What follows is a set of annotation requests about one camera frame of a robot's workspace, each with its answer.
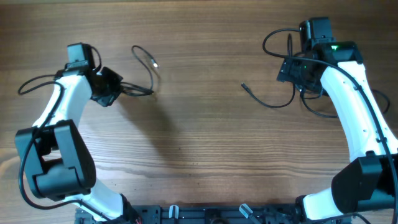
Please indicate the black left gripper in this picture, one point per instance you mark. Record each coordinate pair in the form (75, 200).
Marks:
(116, 80)

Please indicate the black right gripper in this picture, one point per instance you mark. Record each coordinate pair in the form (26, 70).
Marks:
(292, 70)

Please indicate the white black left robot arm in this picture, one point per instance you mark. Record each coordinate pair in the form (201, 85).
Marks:
(56, 167)

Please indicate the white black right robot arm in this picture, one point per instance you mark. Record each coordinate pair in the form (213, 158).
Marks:
(325, 66)

